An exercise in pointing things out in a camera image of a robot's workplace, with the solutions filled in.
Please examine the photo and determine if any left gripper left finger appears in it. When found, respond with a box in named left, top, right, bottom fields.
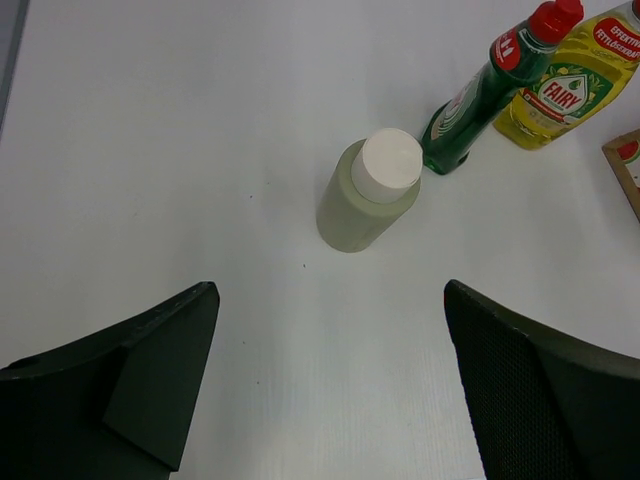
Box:
left=1, top=281, right=220, bottom=479

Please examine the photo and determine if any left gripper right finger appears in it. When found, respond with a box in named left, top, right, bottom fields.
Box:
left=444, top=280, right=639, bottom=479

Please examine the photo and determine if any green white-capped bottle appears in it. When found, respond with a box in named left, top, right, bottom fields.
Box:
left=316, top=128, right=423, bottom=253

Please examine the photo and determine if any clear red-capped bottle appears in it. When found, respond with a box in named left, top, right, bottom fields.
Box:
left=493, top=1, right=639, bottom=150

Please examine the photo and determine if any green dish soap bottle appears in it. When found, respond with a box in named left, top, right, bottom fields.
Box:
left=420, top=0, right=584, bottom=175

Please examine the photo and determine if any left aluminium frame post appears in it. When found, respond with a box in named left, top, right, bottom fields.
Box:
left=0, top=0, right=30, bottom=124

